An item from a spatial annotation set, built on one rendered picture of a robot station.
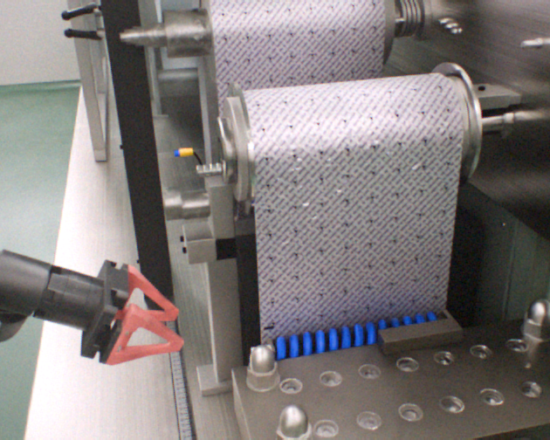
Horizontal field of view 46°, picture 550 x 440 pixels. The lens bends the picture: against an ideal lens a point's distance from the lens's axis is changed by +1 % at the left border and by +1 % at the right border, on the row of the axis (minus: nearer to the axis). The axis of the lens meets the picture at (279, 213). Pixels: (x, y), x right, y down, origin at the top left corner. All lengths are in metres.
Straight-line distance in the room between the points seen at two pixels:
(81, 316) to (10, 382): 1.83
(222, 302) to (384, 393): 0.24
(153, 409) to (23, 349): 1.79
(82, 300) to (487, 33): 0.57
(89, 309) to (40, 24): 5.65
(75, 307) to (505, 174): 0.52
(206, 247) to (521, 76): 0.42
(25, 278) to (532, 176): 0.56
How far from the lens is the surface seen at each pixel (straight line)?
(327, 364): 0.73
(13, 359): 2.62
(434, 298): 0.82
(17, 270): 0.68
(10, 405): 2.42
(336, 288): 0.75
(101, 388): 0.95
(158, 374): 0.95
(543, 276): 1.10
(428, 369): 0.74
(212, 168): 0.71
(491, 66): 0.85
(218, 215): 0.75
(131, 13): 0.94
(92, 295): 0.69
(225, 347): 0.87
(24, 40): 6.32
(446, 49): 0.95
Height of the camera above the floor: 1.50
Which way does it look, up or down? 26 degrees down
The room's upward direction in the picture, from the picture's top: 2 degrees counter-clockwise
